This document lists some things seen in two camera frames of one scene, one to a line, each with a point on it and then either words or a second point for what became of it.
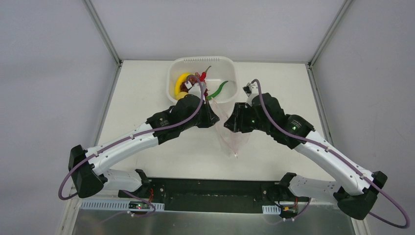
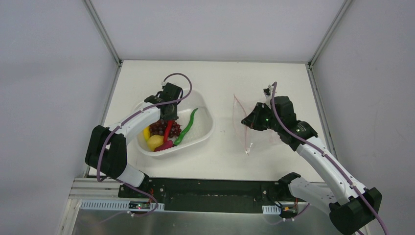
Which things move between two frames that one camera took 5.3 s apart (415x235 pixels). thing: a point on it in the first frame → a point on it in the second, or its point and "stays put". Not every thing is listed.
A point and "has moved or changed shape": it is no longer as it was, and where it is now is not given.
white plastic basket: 222,69 → 201,128
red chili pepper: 202,78 has moved or changed shape
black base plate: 213,195 stays put
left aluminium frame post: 102,29 stays put
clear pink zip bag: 233,142 → 249,136
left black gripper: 210,114 → 169,110
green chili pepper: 209,97 → 180,137
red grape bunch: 183,87 has moved or changed shape
